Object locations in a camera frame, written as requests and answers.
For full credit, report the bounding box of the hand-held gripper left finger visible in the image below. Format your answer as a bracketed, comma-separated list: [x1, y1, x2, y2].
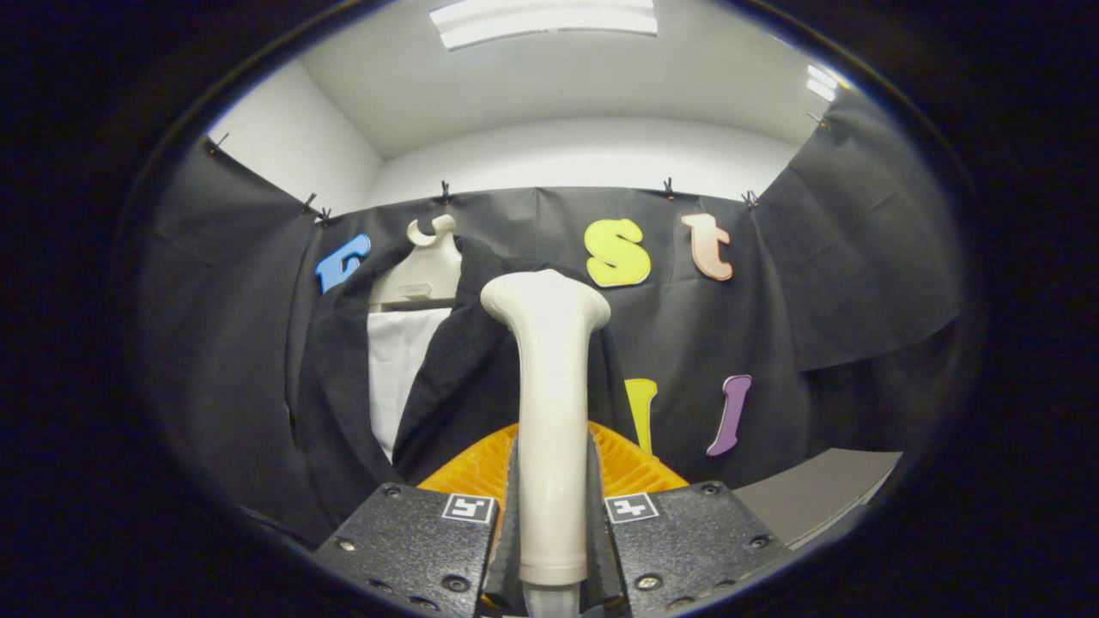
[311, 422, 521, 617]

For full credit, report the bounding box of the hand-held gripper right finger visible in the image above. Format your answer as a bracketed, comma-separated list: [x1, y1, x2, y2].
[588, 421, 795, 617]

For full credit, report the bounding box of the black blazer jacket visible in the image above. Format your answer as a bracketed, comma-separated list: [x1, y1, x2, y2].
[288, 236, 628, 524]

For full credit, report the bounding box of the grey cabinet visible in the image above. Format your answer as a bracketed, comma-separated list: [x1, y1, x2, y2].
[734, 447, 904, 550]

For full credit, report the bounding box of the cream plastic hanger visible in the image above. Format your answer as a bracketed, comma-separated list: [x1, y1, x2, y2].
[369, 215, 464, 312]

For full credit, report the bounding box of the row of small black clips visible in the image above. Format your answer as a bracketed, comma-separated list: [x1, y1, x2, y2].
[206, 112, 829, 226]

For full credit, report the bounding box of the black backdrop cloth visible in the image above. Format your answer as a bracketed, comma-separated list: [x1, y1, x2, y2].
[137, 86, 967, 550]

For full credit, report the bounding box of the long ceiling light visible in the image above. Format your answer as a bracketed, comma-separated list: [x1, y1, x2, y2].
[429, 0, 659, 51]

